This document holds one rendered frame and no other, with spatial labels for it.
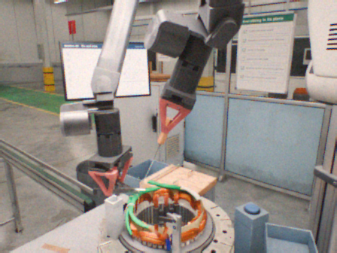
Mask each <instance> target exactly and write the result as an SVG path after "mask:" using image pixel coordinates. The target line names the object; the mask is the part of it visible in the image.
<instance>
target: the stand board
mask: <svg viewBox="0 0 337 253"><path fill-rule="evenodd" d="M173 166H175V165H173V164H172V165H169V166H168V167H166V168H164V169H162V170H160V171H158V172H157V173H155V174H153V175H152V176H149V178H146V179H145V180H143V181H140V186H141V188H142V189H146V188H148V187H158V186H156V185H151V184H150V185H149V184H148V183H147V181H148V180H149V179H152V178H154V177H156V176H158V175H159V174H161V173H162V172H165V171H166V170H168V169H171V168H172V167H173ZM190 171H191V170H190V169H185V168H183V167H178V168H177V169H175V170H173V171H172V172H170V173H169V174H167V175H165V176H163V177H162V178H160V179H158V180H156V181H157V182H159V183H165V184H173V182H174V181H176V180H179V185H178V186H180V187H182V186H184V187H187V188H188V189H191V190H193V191H195V192H196V193H197V194H198V195H199V196H200V197H201V196H203V195H204V194H205V193H206V192H207V191H209V190H210V189H211V188H212V187H213V186H215V185H216V184H217V178H215V177H213V176H209V175H206V174H202V173H200V172H196V171H193V176H191V177H189V178H188V177H187V173H188V172H190ZM142 182H144V183H143V184H142ZM141 184H142V185H141Z"/></svg>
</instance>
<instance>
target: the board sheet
mask: <svg viewBox="0 0 337 253"><path fill-rule="evenodd" d="M293 18H294V14H280V15H274V16H262V17H245V18H243V20H242V23H241V31H240V47H239V54H238V77H237V85H236V87H237V88H249V89H255V90H274V91H281V92H284V91H285V87H286V81H287V69H288V63H289V54H290V41H291V36H292V31H293Z"/></svg>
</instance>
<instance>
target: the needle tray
mask: <svg viewBox="0 0 337 253"><path fill-rule="evenodd" d="M263 243H264V253H318V251H317V247H316V244H315V242H314V237H313V236H312V232H311V231H310V230H303V229H299V228H293V227H285V226H281V225H279V224H270V223H266V224H265V229H264V234H263Z"/></svg>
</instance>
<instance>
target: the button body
mask: <svg viewBox="0 0 337 253"><path fill-rule="evenodd" d="M249 203H252V202H249ZM249 203H245V204H244V205H241V206H239V207H236V208H235V223H234V231H235V241H234V253H264V243H263V234H264V229H265V224H266V223H268V221H269V213H268V212H267V211H266V210H264V209H262V208H260V207H259V206H258V207H259V208H260V210H261V212H260V213H259V214H258V215H251V214H248V213H246V212H245V211H244V206H245V205H247V204H249ZM252 204H254V203H252ZM254 205H256V204H254Z"/></svg>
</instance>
